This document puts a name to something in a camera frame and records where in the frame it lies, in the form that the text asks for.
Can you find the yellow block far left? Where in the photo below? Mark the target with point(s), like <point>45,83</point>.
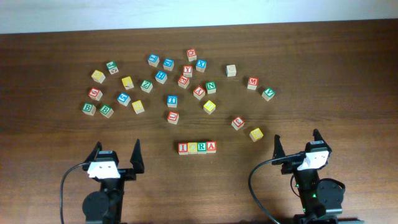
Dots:
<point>98,76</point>

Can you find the red number 3 block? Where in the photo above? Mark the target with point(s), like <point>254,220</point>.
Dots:
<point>237,123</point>

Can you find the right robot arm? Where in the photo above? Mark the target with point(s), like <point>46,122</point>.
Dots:
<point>321,199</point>

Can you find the red letter A block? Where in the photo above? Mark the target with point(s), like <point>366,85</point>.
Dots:
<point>211,147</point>

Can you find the blue letter H block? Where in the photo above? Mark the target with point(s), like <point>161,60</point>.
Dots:
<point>161,77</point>

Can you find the red letter Y tilted block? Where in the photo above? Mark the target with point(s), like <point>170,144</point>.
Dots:
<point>199,92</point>

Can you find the green letter Q block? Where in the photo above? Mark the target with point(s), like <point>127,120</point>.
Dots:
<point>112,67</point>

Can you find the green letter B right block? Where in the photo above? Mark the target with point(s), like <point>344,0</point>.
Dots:
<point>106,111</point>

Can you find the plain wooden block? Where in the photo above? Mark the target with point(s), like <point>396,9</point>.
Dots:
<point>231,71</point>

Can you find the green letter V block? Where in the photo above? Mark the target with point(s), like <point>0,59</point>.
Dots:
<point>268,94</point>

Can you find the red letter M block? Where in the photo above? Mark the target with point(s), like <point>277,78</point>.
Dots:
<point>252,83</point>

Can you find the red letter I block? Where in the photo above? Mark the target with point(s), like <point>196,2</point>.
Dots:
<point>182,148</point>

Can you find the blue letter T block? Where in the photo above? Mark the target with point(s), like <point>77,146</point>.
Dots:
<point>172,101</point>

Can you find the red letter Y upright block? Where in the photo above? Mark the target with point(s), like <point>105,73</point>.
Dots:
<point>187,70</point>

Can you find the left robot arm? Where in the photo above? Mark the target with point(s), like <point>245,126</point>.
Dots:
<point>106,204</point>

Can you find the green letter B left block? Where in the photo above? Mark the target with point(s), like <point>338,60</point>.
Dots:
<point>89,109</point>

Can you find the yellow block near right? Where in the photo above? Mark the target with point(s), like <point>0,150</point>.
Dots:
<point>256,134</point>

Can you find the green letter Z block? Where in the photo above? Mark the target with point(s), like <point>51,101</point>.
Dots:
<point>146,86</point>

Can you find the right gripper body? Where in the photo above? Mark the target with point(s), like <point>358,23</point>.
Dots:
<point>290,167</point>

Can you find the yellow letter C block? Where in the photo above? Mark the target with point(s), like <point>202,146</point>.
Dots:
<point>192,147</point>

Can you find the blue letter X block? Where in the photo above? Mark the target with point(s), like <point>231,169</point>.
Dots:
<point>201,65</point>

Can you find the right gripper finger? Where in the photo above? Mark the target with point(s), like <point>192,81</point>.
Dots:
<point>278,153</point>
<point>316,135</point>

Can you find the green letter R block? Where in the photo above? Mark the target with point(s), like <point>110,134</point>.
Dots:
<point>201,148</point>

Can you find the red letter E block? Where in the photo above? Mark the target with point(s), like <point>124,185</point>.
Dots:
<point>183,82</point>

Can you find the yellow block upper middle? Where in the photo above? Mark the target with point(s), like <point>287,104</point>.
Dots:
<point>127,83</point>

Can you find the green letter N block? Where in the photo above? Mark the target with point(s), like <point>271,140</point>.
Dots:
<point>210,87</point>

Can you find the blue letter D block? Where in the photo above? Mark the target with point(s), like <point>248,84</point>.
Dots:
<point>168,64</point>

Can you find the red letter C block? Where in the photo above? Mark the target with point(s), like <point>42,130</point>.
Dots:
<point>191,55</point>

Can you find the red letter U block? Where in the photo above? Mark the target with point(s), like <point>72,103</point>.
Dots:
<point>173,117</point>

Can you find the red number 6 block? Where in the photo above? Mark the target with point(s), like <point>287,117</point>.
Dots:
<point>95,94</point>

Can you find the green letter b block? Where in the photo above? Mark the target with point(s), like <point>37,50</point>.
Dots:
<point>106,111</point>
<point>89,109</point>

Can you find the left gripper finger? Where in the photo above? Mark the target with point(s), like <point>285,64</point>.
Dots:
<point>92,156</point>
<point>136,159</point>

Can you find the yellow block centre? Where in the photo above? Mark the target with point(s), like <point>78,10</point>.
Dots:
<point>209,107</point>

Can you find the yellow letter S block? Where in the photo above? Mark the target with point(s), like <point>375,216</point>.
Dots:
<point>138,106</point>

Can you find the blue number 5 block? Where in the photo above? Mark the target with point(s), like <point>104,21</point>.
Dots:
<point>124,99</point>

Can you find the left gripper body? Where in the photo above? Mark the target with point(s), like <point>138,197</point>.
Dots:
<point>126,174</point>

